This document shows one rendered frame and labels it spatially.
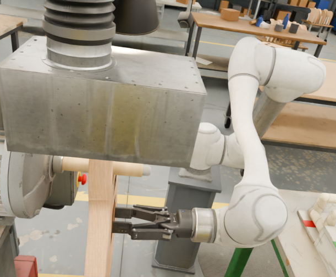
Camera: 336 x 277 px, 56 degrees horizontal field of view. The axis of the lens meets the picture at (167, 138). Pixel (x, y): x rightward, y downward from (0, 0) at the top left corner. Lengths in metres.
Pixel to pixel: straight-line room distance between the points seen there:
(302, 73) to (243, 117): 0.27
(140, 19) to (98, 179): 0.31
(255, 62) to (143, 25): 0.54
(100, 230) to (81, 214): 1.66
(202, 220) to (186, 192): 0.82
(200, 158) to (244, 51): 0.66
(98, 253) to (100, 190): 0.14
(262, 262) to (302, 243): 1.17
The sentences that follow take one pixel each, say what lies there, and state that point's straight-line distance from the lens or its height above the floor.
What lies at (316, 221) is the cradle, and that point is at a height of 0.97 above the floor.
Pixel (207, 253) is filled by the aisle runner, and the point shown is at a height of 0.00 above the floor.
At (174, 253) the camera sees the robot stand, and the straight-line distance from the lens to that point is 2.00.
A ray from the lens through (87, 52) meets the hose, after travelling 0.49.
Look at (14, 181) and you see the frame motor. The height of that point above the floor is 1.29.
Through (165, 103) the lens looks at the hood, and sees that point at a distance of 0.47.
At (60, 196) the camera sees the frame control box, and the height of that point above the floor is 0.96.
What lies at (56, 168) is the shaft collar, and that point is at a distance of 0.74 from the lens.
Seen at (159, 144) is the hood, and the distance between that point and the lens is 0.51.
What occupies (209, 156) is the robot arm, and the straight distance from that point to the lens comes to 1.56.
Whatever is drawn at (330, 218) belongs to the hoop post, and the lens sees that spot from 1.20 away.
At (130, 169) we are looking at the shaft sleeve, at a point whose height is 1.26.
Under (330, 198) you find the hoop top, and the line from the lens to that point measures 1.25.
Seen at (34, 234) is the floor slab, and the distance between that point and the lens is 2.27.
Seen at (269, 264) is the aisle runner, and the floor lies 0.00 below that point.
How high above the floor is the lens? 1.71
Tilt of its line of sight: 32 degrees down
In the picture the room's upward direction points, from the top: 10 degrees clockwise
